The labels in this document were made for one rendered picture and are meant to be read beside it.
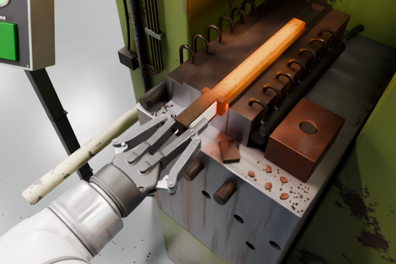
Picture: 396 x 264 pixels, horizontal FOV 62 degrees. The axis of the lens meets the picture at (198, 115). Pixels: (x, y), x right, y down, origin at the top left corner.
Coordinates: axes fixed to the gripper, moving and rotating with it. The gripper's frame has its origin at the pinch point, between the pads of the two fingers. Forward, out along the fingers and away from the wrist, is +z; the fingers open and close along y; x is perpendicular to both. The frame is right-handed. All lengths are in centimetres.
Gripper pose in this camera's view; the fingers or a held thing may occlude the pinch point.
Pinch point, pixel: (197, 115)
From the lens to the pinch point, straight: 56.4
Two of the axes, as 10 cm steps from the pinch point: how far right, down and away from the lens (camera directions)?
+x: 0.0, -6.6, -7.5
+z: 6.4, -5.8, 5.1
